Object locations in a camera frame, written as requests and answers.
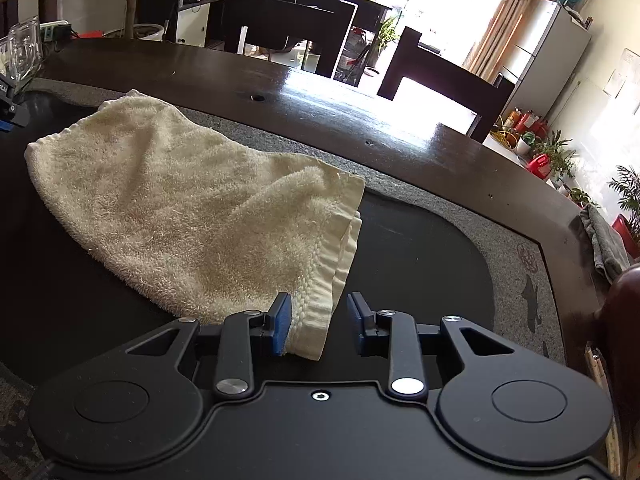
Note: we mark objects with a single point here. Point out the grey cloth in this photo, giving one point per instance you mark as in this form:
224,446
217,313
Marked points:
605,245

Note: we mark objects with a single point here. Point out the white wall calendar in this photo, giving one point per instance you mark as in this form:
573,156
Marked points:
622,77

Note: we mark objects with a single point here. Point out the white cabinet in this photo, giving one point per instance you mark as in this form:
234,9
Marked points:
197,20

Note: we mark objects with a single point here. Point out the red fire extinguisher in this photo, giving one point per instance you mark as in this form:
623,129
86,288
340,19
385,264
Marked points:
525,121

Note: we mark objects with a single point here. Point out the green potted plant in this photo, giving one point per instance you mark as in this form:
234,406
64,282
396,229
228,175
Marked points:
557,152

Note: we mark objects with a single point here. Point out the white power strip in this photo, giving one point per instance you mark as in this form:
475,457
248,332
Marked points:
54,30

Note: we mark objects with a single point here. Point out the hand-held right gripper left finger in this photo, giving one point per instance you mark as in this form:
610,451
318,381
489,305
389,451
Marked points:
281,327

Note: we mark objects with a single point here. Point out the large clear water bottle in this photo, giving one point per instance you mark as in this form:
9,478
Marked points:
354,52

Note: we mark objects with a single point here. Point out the red watering can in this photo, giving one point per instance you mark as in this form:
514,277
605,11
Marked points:
539,166

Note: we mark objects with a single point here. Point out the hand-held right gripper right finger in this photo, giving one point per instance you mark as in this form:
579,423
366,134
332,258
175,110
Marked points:
358,331

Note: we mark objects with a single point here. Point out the fern in red pot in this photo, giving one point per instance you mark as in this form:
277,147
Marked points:
627,195

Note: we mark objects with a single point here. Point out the cream terry towel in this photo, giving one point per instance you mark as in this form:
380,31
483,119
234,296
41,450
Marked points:
180,215

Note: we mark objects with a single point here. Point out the dark wooden high-back chair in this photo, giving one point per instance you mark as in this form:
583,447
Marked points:
280,15

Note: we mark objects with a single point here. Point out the white refrigerator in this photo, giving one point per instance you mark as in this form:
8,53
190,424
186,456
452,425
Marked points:
545,55

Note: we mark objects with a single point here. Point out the patterned beige curtain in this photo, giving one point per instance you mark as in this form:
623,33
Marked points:
505,15

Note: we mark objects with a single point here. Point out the clear glass pitcher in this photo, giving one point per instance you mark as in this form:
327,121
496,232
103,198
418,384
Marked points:
20,50

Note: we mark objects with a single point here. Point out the dark wooden low-back chair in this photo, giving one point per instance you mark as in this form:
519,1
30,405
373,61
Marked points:
440,90

